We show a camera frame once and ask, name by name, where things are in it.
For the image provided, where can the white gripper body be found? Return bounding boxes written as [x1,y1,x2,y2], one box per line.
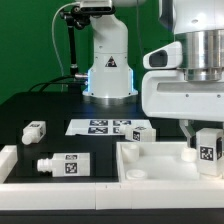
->
[141,40,224,123]

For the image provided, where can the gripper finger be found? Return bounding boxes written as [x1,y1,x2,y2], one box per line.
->
[179,120,196,148]

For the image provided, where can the white square tabletop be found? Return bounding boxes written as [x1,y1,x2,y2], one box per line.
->
[116,142,222,181]

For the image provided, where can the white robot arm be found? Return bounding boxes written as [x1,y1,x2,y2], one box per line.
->
[81,0,224,136]

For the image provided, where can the paper sheet with tags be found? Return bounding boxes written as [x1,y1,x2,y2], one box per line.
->
[64,119,153,137]

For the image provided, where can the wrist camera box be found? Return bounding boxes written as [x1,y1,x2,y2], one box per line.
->
[143,41,183,70]

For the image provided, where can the white front fence wall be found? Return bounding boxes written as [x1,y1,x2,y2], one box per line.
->
[0,180,224,211]

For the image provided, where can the white fence wall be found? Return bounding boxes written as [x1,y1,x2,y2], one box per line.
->
[0,180,224,211]
[0,145,18,184]

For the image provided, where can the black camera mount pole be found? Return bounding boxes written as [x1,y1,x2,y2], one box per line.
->
[59,5,91,90]

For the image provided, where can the black cables on table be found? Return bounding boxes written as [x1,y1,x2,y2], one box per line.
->
[28,75,88,93]

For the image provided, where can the grey cable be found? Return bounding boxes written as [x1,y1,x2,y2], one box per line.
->
[51,2,83,93]

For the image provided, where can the white left fence wall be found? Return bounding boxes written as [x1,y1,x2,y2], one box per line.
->
[0,145,18,184]

